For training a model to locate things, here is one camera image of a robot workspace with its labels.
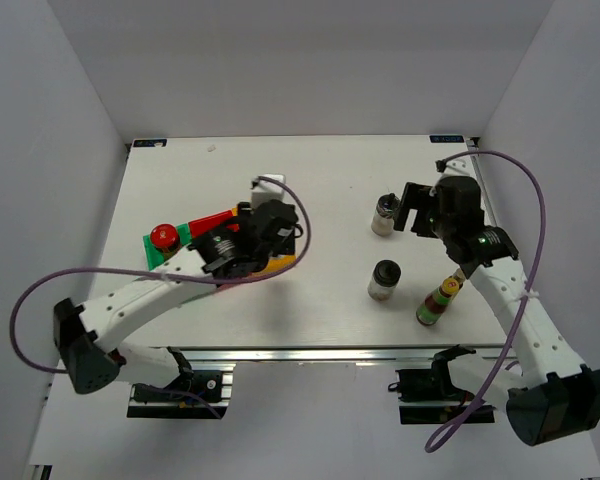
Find white spice jar black lid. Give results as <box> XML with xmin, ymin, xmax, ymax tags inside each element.
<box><xmin>371</xmin><ymin>193</ymin><xmax>400</xmax><ymax>236</ymax></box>

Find red lid sauce jar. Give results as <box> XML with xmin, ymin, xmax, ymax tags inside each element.
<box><xmin>149</xmin><ymin>223</ymin><xmax>181</xmax><ymax>261</ymax></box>

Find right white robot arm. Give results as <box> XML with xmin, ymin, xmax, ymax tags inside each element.
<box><xmin>394</xmin><ymin>176</ymin><xmax>600</xmax><ymax>446</ymax></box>

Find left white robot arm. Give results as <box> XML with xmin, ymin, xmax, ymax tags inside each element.
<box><xmin>53</xmin><ymin>200</ymin><xmax>298</xmax><ymax>399</ymax></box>

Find yellow plastic bin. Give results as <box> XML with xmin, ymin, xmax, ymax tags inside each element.
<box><xmin>229</xmin><ymin>205</ymin><xmax>297</xmax><ymax>278</ymax></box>

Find right blue table label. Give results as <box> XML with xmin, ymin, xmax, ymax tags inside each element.
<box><xmin>429</xmin><ymin>134</ymin><xmax>465</xmax><ymax>144</ymax></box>

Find blue table label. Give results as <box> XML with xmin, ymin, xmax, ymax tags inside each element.
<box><xmin>132</xmin><ymin>138</ymin><xmax>167</xmax><ymax>148</ymax></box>
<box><xmin>429</xmin><ymin>134</ymin><xmax>465</xmax><ymax>144</ymax></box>

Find red plastic bin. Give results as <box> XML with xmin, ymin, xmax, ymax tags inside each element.
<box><xmin>187</xmin><ymin>208</ymin><xmax>237</xmax><ymax>238</ymax></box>

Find red chili sauce bottle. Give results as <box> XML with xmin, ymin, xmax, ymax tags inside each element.
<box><xmin>415</xmin><ymin>275</ymin><xmax>464</xmax><ymax>326</ymax></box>

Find green plastic bin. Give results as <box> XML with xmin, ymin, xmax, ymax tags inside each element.
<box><xmin>143</xmin><ymin>223</ymin><xmax>192</xmax><ymax>270</ymax></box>

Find left blue table label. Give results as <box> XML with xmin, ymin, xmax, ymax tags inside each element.
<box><xmin>132</xmin><ymin>138</ymin><xmax>167</xmax><ymax>148</ymax></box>

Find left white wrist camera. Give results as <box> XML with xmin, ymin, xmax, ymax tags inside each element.
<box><xmin>250</xmin><ymin>178</ymin><xmax>285</xmax><ymax>210</ymax></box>

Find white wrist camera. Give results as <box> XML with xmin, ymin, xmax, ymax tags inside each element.
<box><xmin>250</xmin><ymin>178</ymin><xmax>285</xmax><ymax>210</ymax></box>
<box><xmin>435</xmin><ymin>151</ymin><xmax>475</xmax><ymax>178</ymax></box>

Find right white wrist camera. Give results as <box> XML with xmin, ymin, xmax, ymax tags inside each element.
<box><xmin>435</xmin><ymin>151</ymin><xmax>475</xmax><ymax>178</ymax></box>

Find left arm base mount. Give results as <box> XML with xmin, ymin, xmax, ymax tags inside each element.
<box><xmin>126</xmin><ymin>347</ymin><xmax>227</xmax><ymax>420</ymax></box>

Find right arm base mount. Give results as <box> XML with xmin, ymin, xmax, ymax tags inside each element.
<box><xmin>387</xmin><ymin>345</ymin><xmax>477</xmax><ymax>426</ymax></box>

